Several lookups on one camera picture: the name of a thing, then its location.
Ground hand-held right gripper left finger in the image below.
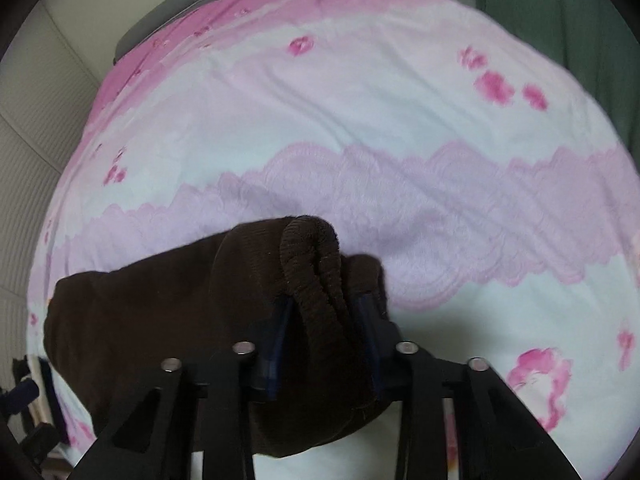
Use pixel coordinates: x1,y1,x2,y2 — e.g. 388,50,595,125
65,294,296,480

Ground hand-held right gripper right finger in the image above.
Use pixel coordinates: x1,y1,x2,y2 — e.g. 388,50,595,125
350,294,576,480

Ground dark brown pants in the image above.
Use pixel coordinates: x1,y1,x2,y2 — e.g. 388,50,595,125
42,215,403,461

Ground pink floral blanket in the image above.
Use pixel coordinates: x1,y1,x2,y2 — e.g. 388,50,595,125
25,0,640,480

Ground dark clutter beside bed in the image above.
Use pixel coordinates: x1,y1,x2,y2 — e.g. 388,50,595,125
0,355,66,466

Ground grey bed headboard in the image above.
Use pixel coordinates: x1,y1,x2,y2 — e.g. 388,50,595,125
112,0,401,63

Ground green curtain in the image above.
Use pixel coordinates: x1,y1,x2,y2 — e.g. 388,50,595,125
460,0,640,146

